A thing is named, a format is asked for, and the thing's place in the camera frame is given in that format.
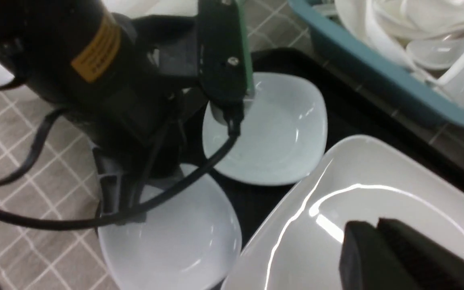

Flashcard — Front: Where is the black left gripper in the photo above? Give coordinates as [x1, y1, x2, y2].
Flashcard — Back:
[91, 88, 211, 226]

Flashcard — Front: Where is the white bowl with spoon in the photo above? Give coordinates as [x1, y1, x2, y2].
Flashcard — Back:
[98, 174, 242, 290]

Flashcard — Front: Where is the pile of white spoons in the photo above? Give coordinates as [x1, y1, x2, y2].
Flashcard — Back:
[314, 0, 464, 110]

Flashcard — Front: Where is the teal plastic bin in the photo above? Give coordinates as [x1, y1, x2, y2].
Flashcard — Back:
[289, 0, 464, 127]

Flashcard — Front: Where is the black serving tray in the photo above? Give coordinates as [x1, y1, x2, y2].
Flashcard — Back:
[210, 48, 464, 245]

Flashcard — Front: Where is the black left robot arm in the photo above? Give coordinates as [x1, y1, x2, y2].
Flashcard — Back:
[0, 0, 197, 186]

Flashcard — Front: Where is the black cable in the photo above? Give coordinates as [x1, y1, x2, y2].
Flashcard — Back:
[0, 105, 242, 231]

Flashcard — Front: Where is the large white rectangular plate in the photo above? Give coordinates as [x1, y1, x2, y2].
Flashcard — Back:
[222, 135, 464, 290]

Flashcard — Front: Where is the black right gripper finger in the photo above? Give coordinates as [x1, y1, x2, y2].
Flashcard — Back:
[339, 219, 464, 290]

